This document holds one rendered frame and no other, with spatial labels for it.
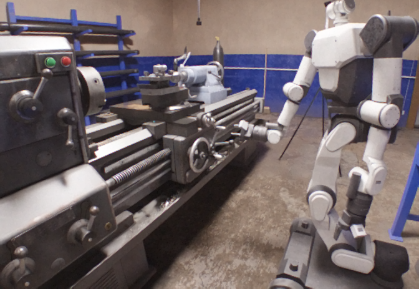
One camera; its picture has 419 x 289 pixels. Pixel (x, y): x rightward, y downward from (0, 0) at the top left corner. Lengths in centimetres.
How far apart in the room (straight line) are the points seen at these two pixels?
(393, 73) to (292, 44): 454
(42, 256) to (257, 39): 529
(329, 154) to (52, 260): 113
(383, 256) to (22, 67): 169
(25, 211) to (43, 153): 20
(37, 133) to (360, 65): 116
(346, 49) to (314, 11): 445
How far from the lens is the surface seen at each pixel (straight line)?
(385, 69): 86
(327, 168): 112
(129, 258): 137
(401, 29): 88
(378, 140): 90
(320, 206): 116
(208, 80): 205
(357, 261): 136
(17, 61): 88
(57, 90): 92
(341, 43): 93
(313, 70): 120
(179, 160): 130
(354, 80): 96
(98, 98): 119
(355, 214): 100
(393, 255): 141
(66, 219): 90
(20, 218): 87
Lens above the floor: 122
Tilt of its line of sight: 17 degrees down
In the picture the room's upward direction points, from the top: 1 degrees counter-clockwise
